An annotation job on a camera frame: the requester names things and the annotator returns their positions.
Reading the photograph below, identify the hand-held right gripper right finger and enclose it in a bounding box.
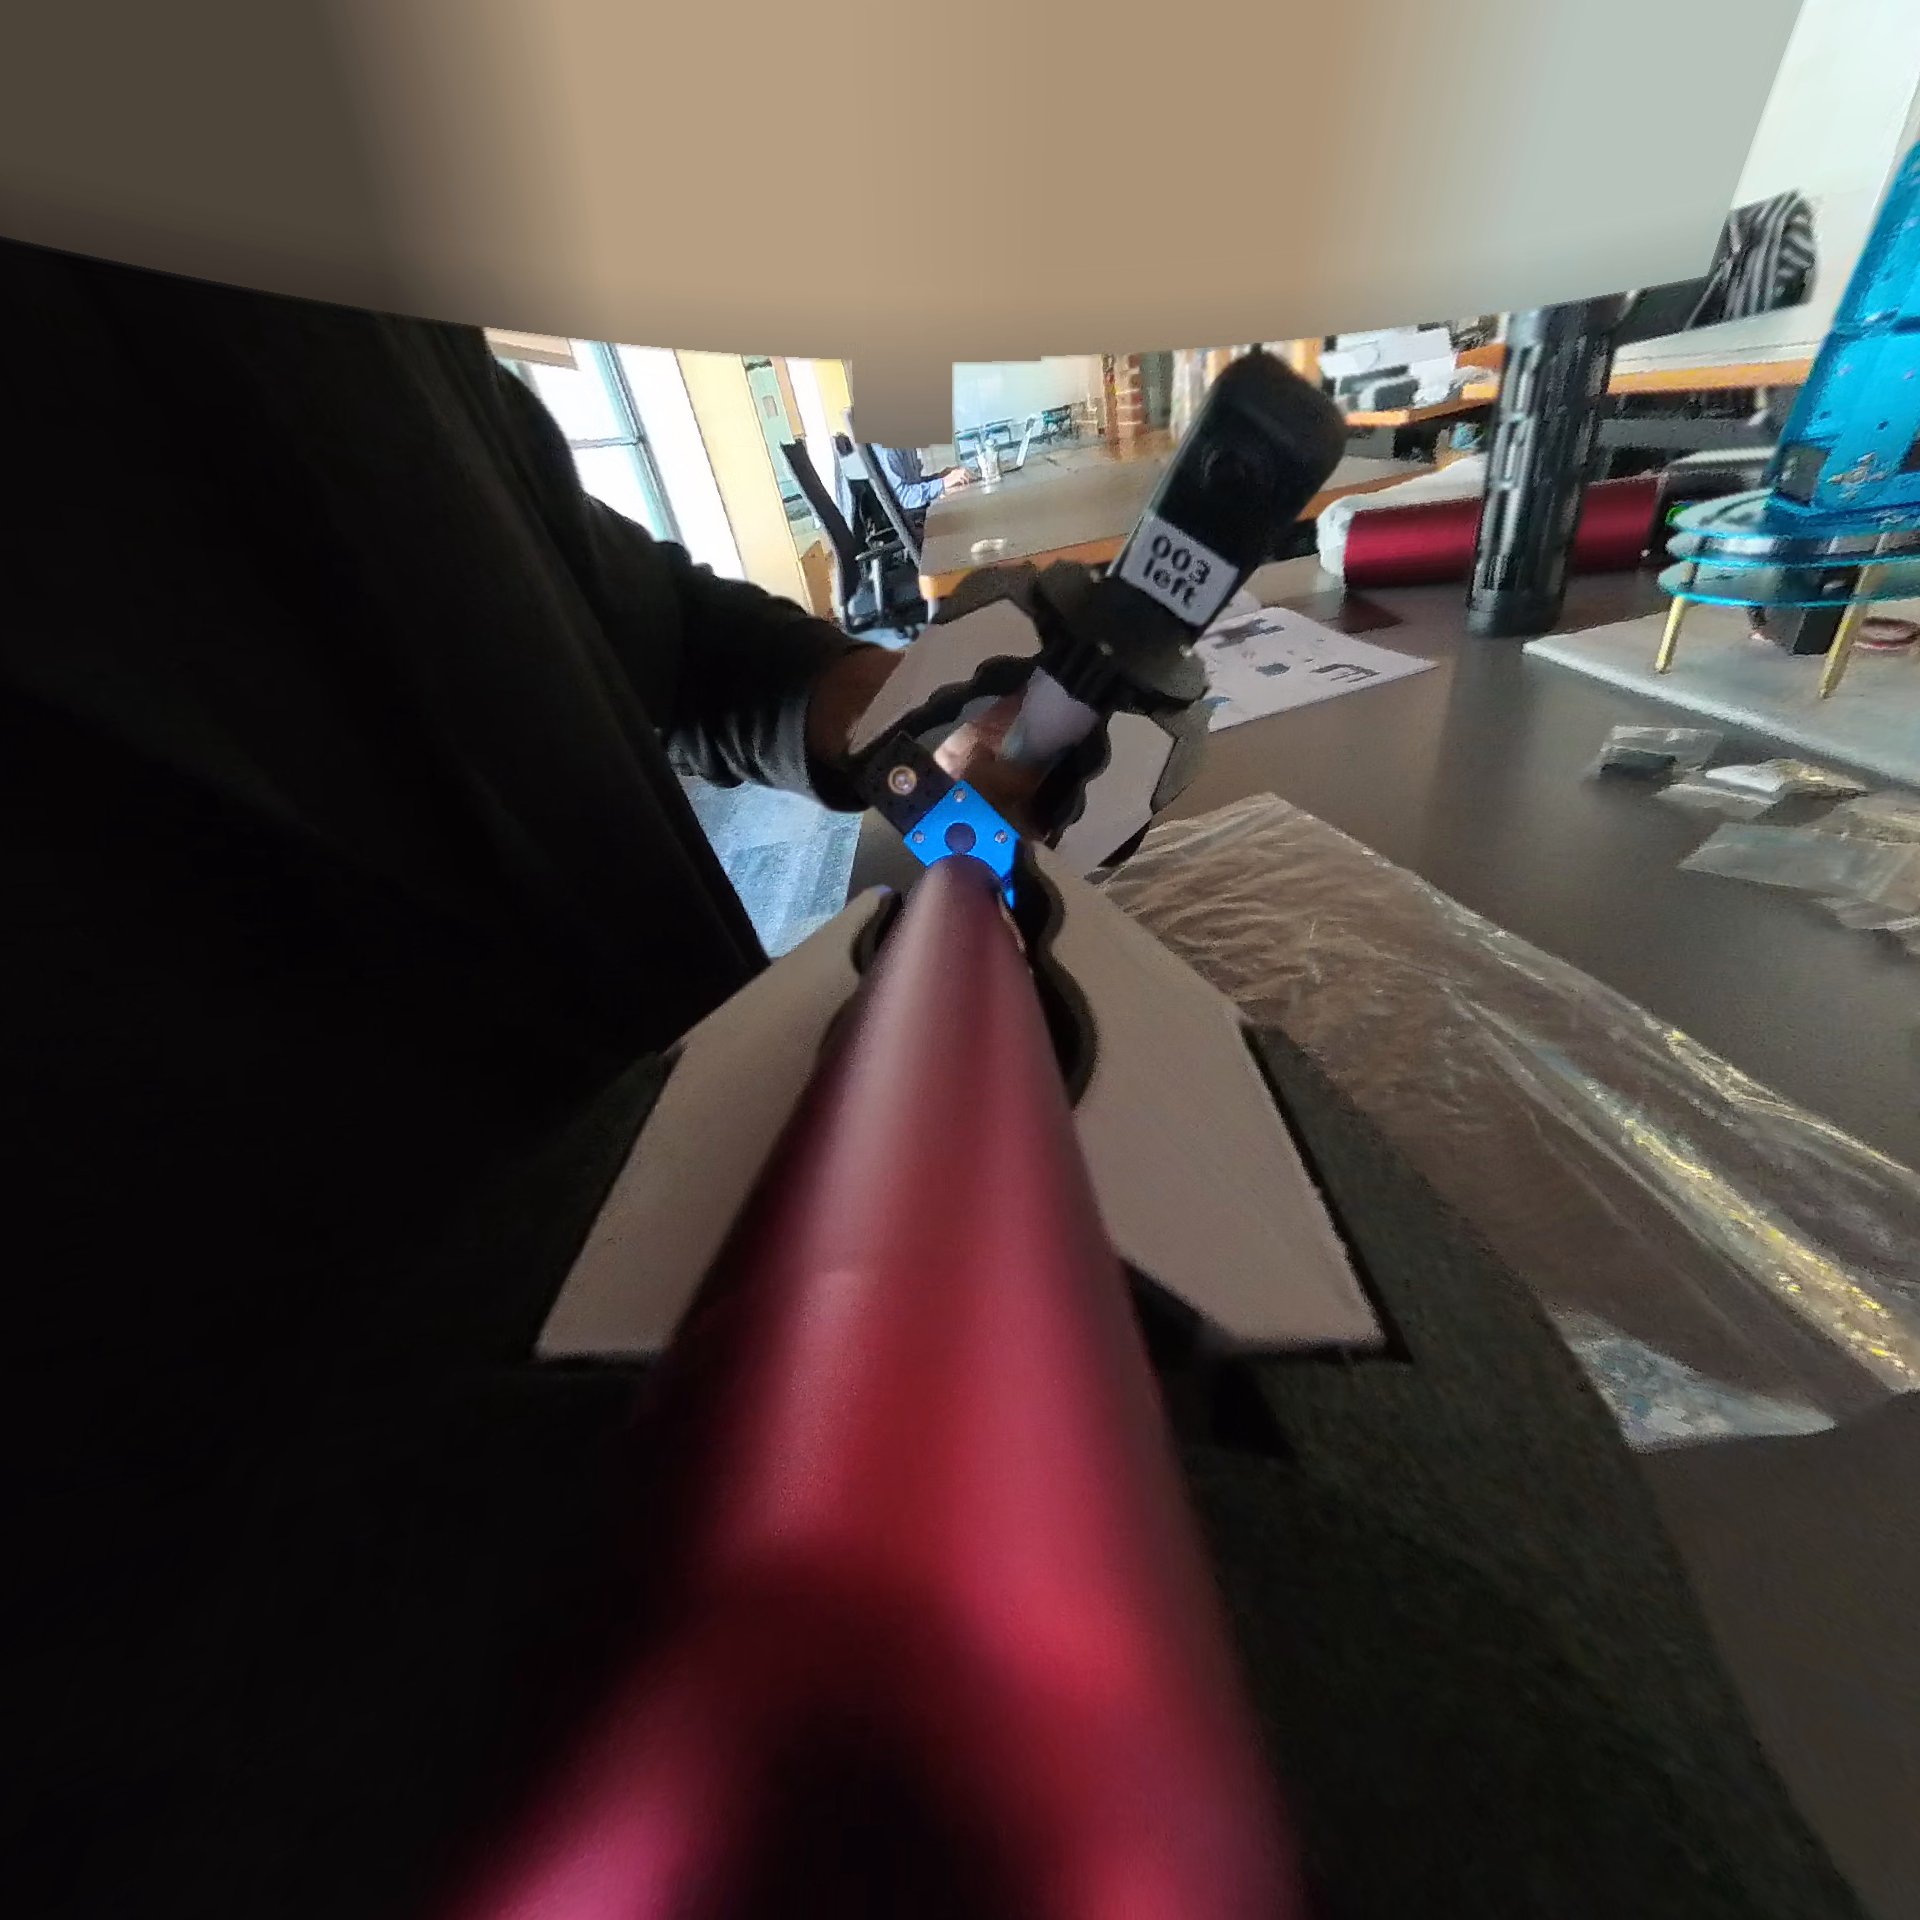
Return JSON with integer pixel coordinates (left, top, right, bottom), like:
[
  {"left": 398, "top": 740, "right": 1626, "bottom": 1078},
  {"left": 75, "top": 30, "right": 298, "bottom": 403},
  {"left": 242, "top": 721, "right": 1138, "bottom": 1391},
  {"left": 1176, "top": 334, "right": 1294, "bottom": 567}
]
[{"left": 997, "top": 862, "right": 1385, "bottom": 1352}]

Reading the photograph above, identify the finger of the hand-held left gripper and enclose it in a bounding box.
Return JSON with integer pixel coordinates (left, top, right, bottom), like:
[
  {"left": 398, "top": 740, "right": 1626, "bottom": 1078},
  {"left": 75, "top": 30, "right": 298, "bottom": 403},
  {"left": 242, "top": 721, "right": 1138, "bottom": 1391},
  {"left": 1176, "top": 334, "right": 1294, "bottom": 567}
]
[
  {"left": 846, "top": 562, "right": 1097, "bottom": 823},
  {"left": 1047, "top": 693, "right": 1222, "bottom": 878}
]

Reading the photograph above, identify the white crumpled wrap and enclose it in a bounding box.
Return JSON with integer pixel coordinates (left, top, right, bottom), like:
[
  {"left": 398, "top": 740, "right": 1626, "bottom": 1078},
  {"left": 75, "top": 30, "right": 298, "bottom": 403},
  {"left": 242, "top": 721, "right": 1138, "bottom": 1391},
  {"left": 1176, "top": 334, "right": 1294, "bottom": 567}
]
[{"left": 1314, "top": 450, "right": 1488, "bottom": 526}]

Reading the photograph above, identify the white foam sheet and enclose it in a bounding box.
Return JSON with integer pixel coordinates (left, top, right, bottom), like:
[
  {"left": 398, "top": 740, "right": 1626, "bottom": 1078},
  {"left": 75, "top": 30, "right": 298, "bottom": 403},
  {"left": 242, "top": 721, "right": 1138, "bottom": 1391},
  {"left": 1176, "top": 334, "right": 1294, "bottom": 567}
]
[{"left": 1522, "top": 601, "right": 1920, "bottom": 752}]

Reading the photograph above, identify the open instruction manual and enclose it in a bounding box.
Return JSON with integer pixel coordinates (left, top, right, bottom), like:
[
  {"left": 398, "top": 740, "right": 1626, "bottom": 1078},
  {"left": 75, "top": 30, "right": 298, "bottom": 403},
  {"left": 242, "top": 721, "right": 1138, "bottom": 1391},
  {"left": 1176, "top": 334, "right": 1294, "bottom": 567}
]
[{"left": 1193, "top": 592, "right": 1438, "bottom": 737}]

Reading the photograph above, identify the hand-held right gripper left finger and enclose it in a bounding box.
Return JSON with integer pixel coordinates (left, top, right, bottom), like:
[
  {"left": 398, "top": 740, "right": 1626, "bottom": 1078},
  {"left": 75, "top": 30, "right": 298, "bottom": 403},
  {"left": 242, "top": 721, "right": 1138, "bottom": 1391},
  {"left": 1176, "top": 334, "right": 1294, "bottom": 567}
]
[{"left": 537, "top": 884, "right": 909, "bottom": 1365}]

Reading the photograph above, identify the person's left forearm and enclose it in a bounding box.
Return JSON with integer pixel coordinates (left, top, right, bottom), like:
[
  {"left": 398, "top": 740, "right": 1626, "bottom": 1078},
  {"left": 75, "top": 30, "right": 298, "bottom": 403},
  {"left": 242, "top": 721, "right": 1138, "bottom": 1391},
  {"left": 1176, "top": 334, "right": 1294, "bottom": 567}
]
[{"left": 495, "top": 360, "right": 902, "bottom": 812}]

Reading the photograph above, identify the red metal tube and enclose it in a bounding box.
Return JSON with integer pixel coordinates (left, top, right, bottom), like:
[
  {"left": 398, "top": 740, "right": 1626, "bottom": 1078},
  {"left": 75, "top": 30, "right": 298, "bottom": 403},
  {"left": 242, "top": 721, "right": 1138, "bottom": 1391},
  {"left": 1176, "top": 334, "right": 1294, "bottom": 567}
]
[{"left": 1320, "top": 477, "right": 1666, "bottom": 594}]

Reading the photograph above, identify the blue robot arm base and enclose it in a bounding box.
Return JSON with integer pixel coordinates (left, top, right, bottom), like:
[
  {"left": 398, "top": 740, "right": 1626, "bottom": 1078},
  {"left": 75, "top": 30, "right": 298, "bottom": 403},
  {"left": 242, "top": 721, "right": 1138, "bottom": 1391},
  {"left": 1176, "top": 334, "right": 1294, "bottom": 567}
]
[{"left": 1650, "top": 150, "right": 1920, "bottom": 700}]

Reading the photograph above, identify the black office chair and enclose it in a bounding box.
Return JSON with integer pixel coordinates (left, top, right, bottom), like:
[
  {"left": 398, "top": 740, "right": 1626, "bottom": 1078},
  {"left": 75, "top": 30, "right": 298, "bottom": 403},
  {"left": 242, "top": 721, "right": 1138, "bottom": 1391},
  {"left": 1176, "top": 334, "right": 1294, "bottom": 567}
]
[{"left": 780, "top": 435, "right": 924, "bottom": 631}]

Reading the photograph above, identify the large clear plastic bag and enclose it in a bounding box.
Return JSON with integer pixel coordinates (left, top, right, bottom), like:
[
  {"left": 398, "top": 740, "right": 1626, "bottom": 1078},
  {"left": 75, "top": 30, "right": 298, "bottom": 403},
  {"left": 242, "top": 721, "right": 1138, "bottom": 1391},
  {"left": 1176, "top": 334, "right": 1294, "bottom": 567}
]
[{"left": 1103, "top": 793, "right": 1920, "bottom": 1449}]

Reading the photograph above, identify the red screwdriver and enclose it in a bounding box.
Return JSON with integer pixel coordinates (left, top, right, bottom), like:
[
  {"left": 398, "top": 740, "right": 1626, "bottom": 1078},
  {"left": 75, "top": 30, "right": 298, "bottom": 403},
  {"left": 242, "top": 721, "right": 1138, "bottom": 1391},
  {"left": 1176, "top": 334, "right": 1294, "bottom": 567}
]
[{"left": 434, "top": 862, "right": 1306, "bottom": 1920}]

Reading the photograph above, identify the pile of small screw bags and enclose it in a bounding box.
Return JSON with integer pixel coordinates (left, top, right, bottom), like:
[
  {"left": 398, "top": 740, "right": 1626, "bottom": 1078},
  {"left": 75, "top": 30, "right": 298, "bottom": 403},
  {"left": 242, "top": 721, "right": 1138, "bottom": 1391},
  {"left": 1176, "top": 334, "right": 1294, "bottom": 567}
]
[{"left": 1590, "top": 724, "right": 1920, "bottom": 955}]

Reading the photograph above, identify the black cylinder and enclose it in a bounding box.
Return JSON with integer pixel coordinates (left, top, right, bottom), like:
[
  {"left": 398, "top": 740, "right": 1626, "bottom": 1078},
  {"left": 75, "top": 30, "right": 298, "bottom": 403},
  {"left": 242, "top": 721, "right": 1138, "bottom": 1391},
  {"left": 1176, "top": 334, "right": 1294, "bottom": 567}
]
[{"left": 1464, "top": 308, "right": 1622, "bottom": 639}]

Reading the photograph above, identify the large window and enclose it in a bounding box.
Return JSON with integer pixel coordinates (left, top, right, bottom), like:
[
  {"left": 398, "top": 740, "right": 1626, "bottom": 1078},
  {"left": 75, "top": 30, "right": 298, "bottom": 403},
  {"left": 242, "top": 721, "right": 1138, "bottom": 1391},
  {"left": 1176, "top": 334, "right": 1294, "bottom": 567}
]
[{"left": 495, "top": 337, "right": 722, "bottom": 586}]

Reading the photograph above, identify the blue bracket with black servo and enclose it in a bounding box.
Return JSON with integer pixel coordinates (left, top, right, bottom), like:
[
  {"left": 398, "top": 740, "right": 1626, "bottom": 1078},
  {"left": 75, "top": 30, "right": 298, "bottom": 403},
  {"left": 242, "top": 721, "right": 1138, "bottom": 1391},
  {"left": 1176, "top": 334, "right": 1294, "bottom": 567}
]
[{"left": 862, "top": 734, "right": 1038, "bottom": 910}]

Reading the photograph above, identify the person's dark clothing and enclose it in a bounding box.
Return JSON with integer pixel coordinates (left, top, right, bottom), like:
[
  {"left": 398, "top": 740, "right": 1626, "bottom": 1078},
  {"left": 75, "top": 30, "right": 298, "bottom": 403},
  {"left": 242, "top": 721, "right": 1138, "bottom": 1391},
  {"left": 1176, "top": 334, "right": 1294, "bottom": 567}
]
[{"left": 0, "top": 240, "right": 783, "bottom": 1920}]

